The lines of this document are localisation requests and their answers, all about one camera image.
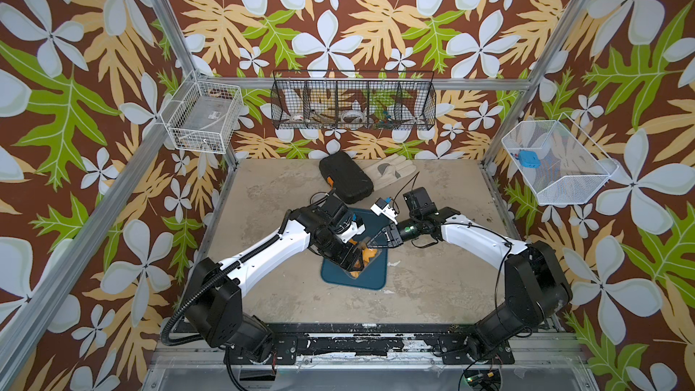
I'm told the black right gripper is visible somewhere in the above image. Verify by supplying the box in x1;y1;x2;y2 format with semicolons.
366;216;423;249

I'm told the orange cookie pile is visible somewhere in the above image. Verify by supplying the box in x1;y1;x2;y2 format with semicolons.
349;248;380;279

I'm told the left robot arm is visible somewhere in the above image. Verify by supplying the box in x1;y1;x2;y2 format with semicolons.
160;193;366;362

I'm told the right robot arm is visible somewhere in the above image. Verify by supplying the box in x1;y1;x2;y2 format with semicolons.
366;188;573;363

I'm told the teal plastic tray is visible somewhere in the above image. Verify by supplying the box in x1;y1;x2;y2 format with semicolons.
320;207;391;291

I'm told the black plastic tool case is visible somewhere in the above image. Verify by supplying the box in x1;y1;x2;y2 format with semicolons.
319;151;374;205

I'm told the white tape roll in basket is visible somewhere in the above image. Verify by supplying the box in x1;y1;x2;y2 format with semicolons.
340;110;367;124

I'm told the blue object in basket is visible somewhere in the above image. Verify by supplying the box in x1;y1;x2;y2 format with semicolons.
516;150;541;169

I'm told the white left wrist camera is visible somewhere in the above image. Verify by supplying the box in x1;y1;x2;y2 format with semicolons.
336;214;366;244

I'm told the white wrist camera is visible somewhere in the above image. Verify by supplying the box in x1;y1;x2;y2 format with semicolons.
370;197;399;224
336;214;366;244

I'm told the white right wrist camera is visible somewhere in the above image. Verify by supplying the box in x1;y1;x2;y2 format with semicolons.
370;197;399;224

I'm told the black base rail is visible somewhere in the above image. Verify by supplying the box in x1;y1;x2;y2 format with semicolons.
222;323;515;367

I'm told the black wire basket centre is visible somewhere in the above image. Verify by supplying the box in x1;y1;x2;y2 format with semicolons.
267;70;437;130

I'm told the aluminium frame back bar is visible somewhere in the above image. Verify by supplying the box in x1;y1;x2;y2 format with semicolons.
200;75;533;92

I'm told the white wire basket right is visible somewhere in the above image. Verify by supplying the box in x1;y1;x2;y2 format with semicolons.
502;114;619;206

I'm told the white wire basket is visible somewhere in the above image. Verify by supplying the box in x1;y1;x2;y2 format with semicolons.
160;72;245;155
502;114;619;206

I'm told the white wire basket left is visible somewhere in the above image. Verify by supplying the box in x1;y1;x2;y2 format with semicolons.
160;72;245;155

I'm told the aluminium frame post right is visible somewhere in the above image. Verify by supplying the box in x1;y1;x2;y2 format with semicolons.
481;0;590;168

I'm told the aluminium frame post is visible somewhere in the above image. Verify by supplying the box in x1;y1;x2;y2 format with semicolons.
150;0;238;170
481;0;590;168

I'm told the aluminium frame post left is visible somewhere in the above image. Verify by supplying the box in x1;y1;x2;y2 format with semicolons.
150;0;238;170

